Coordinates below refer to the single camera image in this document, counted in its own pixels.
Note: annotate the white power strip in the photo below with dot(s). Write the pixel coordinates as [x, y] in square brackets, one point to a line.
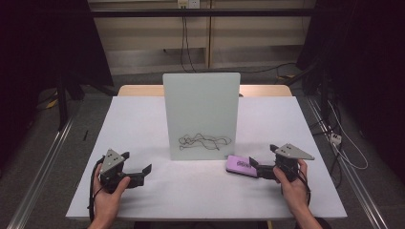
[335, 138]

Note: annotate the black curtain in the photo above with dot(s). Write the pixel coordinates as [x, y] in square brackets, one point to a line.
[38, 47]
[366, 63]

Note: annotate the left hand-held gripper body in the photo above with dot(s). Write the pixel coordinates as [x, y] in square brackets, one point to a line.
[111, 160]

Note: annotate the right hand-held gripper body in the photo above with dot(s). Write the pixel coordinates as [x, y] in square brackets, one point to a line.
[288, 159]

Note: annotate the person's left hand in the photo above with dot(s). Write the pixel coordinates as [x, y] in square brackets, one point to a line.
[106, 203]

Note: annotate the wooden table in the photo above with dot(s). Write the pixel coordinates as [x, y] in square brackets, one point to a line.
[140, 90]

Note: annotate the yellow floor tape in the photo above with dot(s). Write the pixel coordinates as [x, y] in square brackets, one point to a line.
[51, 103]
[286, 76]

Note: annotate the metal floor rail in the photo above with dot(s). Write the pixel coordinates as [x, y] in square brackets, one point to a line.
[353, 181]
[41, 175]

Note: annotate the black horizontal bar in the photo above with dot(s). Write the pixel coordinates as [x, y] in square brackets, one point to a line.
[143, 12]

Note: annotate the white wall socket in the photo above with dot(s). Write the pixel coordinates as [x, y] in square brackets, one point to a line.
[188, 3]

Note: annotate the white table cover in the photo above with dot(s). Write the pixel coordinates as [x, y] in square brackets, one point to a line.
[143, 127]

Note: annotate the person's right hand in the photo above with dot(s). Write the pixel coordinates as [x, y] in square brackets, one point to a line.
[294, 191]

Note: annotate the upright white board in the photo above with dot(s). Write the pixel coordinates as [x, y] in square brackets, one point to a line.
[201, 111]

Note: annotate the black metal stand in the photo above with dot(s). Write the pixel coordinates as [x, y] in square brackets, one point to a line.
[62, 105]

